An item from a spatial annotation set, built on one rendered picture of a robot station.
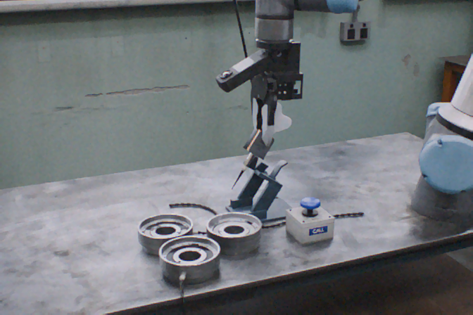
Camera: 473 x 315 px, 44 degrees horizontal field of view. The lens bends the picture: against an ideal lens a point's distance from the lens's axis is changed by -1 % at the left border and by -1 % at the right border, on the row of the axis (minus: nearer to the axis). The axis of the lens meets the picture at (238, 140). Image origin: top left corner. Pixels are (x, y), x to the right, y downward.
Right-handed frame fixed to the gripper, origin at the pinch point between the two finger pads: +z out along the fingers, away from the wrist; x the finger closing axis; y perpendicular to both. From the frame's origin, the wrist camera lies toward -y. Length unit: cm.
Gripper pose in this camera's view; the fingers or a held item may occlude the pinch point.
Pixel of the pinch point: (261, 138)
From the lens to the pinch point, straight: 121.0
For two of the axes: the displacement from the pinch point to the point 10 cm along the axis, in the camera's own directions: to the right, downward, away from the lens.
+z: -0.2, 9.5, 3.0
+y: 9.3, -1.0, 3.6
